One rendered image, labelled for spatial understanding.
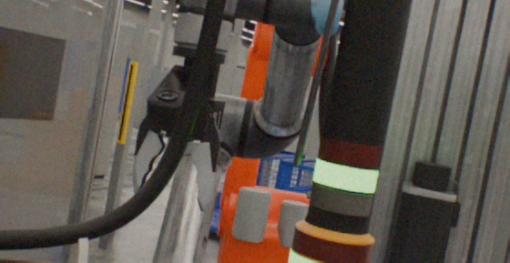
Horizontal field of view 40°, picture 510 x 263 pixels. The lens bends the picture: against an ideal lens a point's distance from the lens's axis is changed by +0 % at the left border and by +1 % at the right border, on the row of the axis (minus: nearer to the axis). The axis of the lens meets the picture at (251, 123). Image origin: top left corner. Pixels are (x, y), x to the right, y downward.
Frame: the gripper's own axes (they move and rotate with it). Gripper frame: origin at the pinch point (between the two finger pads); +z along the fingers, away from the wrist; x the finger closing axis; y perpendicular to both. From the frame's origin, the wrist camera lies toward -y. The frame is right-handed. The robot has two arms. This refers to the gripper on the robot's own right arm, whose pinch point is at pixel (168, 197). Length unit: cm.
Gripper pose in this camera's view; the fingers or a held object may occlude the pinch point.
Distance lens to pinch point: 94.6
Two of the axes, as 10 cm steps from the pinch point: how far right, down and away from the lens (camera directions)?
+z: -1.8, 9.8, 0.5
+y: 2.1, -0.1, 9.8
